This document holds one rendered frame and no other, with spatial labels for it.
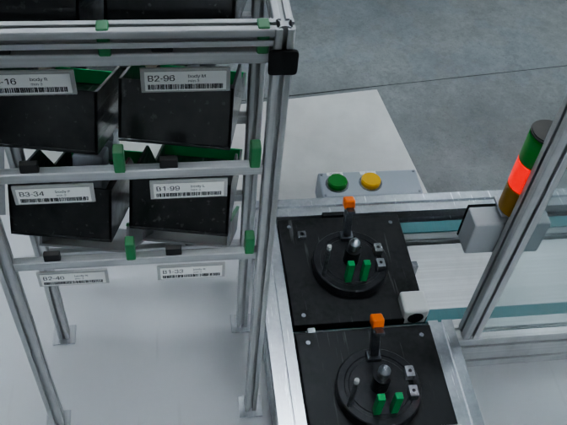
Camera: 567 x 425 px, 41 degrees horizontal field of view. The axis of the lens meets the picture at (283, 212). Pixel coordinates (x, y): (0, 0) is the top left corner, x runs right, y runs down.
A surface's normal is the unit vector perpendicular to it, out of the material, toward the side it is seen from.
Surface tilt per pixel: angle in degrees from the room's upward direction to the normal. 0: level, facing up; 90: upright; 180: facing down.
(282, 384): 0
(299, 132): 0
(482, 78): 0
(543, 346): 90
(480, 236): 90
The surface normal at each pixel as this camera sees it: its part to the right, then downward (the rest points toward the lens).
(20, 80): 0.12, 0.76
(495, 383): 0.07, -0.65
